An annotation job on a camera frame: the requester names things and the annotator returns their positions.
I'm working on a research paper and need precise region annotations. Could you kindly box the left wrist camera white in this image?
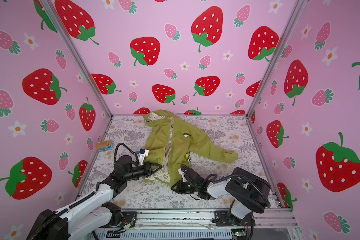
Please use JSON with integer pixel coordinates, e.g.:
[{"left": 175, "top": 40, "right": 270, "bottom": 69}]
[{"left": 137, "top": 149, "right": 149, "bottom": 166}]

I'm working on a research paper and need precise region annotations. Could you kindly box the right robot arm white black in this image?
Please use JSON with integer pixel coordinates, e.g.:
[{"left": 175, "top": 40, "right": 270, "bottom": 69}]
[{"left": 171, "top": 165, "right": 271, "bottom": 227}]

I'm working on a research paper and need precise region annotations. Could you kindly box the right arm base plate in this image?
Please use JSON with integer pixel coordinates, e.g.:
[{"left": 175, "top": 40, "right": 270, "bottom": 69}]
[{"left": 212, "top": 211, "right": 256, "bottom": 227}]

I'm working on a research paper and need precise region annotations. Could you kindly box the small orange blue box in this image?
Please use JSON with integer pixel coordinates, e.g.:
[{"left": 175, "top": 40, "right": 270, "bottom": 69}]
[{"left": 96, "top": 140, "right": 113, "bottom": 152}]

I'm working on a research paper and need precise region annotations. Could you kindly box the green zip-up jacket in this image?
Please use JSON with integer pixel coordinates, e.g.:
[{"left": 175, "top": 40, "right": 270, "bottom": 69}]
[{"left": 144, "top": 110, "right": 239, "bottom": 187}]

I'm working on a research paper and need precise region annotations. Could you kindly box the aluminium front rail frame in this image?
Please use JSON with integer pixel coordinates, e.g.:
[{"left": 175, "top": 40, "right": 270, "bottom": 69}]
[{"left": 79, "top": 208, "right": 304, "bottom": 240}]

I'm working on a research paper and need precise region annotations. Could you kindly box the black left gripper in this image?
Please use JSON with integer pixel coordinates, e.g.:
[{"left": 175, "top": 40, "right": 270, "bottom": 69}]
[{"left": 124, "top": 162, "right": 162, "bottom": 183}]

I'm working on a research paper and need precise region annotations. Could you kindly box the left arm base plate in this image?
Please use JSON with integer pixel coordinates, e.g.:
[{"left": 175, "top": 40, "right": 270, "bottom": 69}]
[{"left": 105, "top": 211, "right": 138, "bottom": 229}]

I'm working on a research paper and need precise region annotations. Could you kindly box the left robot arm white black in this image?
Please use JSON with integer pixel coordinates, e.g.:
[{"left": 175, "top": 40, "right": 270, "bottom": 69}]
[{"left": 27, "top": 143, "right": 163, "bottom": 240}]

